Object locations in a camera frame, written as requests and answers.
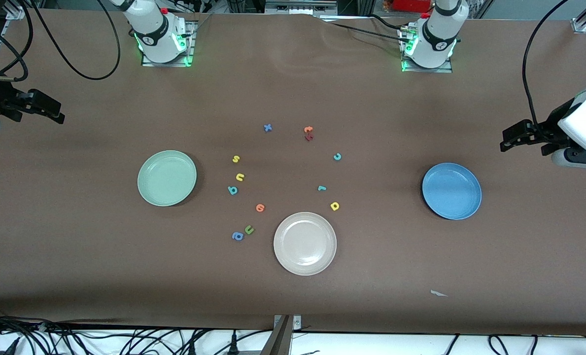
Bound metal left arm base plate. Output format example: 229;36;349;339
401;30;453;73

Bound red box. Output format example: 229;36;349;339
393;0;432;13

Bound green plate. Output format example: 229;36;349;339
137;150;198;207

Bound beige plate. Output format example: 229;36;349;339
273;212;338;276

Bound metal table edge bracket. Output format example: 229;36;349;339
273;315;302;355

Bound long black right arm cable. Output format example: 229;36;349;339
24;0;121;81

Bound blue plate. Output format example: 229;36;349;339
421;162;483;220

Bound black cable on table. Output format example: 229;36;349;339
320;14;414;45

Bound grey metal rack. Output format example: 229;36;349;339
265;0;339;15

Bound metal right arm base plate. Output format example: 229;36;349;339
141;22;195;67

